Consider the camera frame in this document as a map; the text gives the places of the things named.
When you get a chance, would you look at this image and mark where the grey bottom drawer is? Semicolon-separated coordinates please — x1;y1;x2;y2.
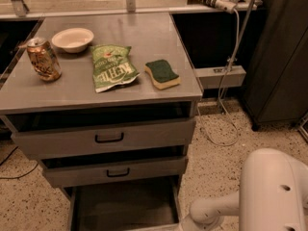
67;176;182;231

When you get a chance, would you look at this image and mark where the grey drawer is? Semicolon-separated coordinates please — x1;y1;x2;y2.
42;146;188;188
8;102;195;159
67;176;182;231

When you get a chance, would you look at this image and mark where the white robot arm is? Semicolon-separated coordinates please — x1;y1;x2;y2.
176;148;308;231

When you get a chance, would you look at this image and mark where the grey top drawer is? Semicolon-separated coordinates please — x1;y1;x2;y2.
8;102;195;159

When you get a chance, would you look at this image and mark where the grey metal drawer cabinet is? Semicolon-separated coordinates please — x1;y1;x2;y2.
0;13;202;231

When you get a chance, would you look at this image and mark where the grey middle drawer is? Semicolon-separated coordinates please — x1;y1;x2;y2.
42;146;188;188

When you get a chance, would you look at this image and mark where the green yellow sponge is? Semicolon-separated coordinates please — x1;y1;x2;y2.
144;60;181;90

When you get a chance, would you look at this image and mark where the green chip bag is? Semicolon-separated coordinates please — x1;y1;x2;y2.
90;44;140;93

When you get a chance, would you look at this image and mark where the white paper bowl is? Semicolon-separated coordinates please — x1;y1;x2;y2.
52;28;94;53

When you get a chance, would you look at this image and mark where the gold soda can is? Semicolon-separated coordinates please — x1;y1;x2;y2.
26;37;62;82

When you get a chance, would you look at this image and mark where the dark cabinet right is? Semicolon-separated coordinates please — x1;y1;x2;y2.
242;0;308;131

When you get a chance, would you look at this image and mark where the grey metal bracket box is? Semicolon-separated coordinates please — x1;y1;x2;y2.
195;65;246;90

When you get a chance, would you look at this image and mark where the black floor cable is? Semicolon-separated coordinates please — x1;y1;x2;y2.
0;145;39;180

